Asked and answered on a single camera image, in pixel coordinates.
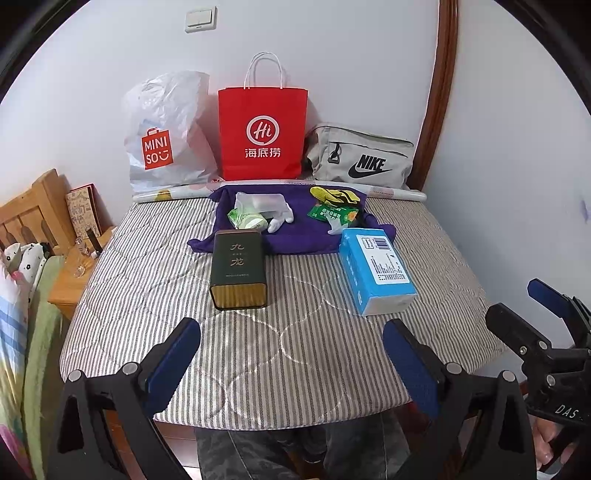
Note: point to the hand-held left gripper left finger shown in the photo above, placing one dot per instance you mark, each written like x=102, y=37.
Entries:
x=173, y=364

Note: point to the wooden headboard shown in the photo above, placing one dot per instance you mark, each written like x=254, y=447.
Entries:
x=32, y=207

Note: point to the clear glass cup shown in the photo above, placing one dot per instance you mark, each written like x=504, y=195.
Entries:
x=77, y=267

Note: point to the grey waist bag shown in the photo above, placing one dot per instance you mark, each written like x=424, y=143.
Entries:
x=364, y=157

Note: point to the white plastic shopping bag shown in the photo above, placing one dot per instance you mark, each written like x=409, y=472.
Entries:
x=166, y=138

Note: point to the brown wooden door frame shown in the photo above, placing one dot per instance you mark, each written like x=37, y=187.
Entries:
x=438, y=92

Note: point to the red paper shopping bag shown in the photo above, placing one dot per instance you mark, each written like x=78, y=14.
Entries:
x=263, y=134

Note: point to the white spotted plush toy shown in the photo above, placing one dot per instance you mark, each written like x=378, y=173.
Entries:
x=25, y=267

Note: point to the yellow and black glove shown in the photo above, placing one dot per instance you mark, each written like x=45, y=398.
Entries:
x=332, y=194

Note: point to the colourful printed bedsheet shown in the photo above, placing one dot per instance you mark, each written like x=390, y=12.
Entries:
x=11, y=369

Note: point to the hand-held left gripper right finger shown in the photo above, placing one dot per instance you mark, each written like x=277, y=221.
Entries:
x=411, y=364

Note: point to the rolled printed paper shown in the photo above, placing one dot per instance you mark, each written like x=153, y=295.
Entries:
x=397, y=193

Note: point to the white glove with green fingertips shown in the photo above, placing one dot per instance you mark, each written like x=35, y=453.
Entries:
x=247, y=219

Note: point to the white wall light switch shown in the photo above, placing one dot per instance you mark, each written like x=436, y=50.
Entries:
x=201, y=19

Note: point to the green snack packet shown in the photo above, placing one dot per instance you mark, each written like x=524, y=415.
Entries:
x=332, y=214

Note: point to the white plastic pouch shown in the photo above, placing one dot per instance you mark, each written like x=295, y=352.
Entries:
x=258, y=202

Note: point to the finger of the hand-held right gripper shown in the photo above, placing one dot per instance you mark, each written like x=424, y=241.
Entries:
x=541, y=290
x=512, y=325

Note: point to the clear plastic wrapper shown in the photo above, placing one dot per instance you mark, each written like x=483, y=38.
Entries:
x=336, y=226

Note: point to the wooden nightstand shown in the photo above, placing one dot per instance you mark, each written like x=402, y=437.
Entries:
x=67, y=295

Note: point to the blue tissue pack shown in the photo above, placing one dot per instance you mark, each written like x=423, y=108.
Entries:
x=376, y=272

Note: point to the striped quilted mat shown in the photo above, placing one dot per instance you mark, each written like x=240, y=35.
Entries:
x=300, y=346

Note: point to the patterned hardcover book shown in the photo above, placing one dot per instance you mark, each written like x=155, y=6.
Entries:
x=83, y=212

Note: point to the person's right hand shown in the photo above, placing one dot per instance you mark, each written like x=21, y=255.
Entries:
x=544, y=438

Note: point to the dark green tea tin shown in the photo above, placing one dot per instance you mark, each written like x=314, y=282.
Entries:
x=238, y=267

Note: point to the person's patterned trousers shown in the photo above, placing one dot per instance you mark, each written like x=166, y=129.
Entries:
x=258, y=452

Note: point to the purple towel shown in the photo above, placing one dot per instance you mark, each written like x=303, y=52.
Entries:
x=295, y=235

